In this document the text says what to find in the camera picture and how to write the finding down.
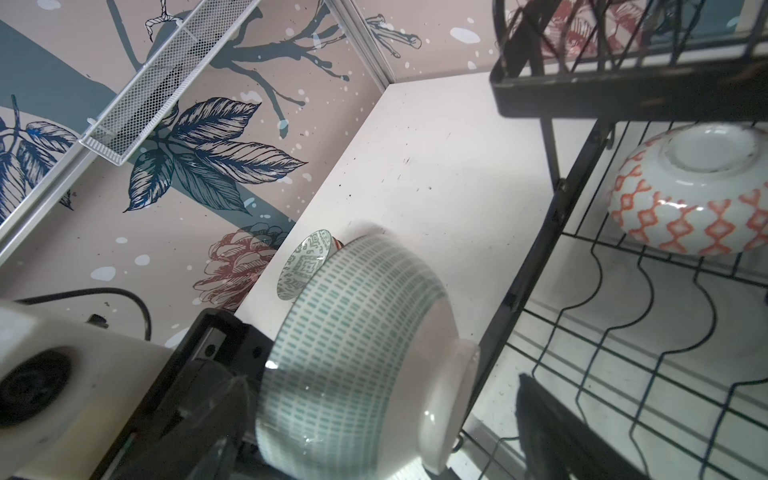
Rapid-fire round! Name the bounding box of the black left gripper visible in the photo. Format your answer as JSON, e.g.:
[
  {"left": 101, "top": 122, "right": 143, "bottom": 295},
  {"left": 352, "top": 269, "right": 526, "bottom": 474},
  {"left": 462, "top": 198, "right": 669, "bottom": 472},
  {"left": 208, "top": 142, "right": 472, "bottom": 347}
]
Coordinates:
[{"left": 92, "top": 309, "right": 276, "bottom": 479}]

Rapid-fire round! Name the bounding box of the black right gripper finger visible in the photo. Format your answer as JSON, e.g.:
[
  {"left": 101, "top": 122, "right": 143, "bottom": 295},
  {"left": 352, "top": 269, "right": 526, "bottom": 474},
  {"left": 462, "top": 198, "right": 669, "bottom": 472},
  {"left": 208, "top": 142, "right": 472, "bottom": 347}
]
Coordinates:
[{"left": 516, "top": 374, "right": 647, "bottom": 479}]

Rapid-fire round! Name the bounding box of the grey green patterned bowl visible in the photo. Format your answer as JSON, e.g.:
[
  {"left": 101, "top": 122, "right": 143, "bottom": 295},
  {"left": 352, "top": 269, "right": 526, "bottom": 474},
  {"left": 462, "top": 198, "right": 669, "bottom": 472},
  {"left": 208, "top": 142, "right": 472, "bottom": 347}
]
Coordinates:
[{"left": 276, "top": 229, "right": 344, "bottom": 301}]

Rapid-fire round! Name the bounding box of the blue geometric patterned bowl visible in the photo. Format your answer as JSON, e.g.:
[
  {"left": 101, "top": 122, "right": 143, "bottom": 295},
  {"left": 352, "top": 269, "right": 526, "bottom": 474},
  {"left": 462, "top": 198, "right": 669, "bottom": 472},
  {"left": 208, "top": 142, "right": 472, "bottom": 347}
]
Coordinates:
[{"left": 607, "top": 122, "right": 767, "bottom": 256}]

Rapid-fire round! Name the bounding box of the black two-tier dish rack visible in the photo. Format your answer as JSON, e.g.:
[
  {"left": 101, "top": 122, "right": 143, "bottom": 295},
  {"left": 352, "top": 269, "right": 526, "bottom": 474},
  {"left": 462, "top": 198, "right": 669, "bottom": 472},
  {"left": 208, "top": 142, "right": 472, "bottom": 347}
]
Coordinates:
[{"left": 452, "top": 1, "right": 767, "bottom": 479}]

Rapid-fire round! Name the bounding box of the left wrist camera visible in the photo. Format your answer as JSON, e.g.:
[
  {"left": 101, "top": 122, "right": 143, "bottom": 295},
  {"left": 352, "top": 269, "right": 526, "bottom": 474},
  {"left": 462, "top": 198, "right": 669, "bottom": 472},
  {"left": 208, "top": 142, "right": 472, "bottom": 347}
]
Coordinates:
[{"left": 1, "top": 301, "right": 172, "bottom": 479}]

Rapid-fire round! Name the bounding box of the white mesh wall shelf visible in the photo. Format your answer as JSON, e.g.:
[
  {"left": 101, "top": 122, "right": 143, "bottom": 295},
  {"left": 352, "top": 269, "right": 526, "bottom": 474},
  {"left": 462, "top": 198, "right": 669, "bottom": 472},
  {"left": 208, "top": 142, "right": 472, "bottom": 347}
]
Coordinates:
[{"left": 79, "top": 0, "right": 259, "bottom": 166}]

